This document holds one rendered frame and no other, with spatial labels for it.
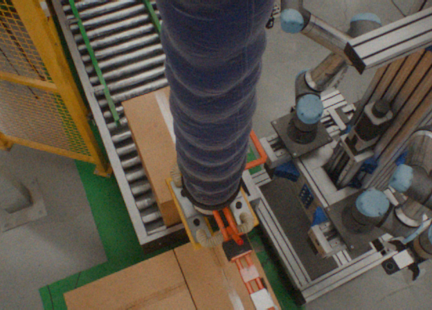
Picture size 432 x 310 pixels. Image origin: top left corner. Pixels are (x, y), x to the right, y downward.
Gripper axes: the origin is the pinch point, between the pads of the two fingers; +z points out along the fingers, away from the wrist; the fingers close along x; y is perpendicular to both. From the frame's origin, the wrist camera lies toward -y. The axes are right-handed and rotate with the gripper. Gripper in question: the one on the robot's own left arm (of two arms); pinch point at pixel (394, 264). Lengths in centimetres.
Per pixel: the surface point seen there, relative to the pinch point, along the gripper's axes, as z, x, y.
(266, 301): 23.3, 10.2, -38.9
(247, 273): 23, 22, -41
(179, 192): 35, 67, -48
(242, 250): 23, 30, -38
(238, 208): 34, 49, -30
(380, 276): 152, 1, 56
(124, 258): 152, 84, -86
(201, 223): 35, 50, -46
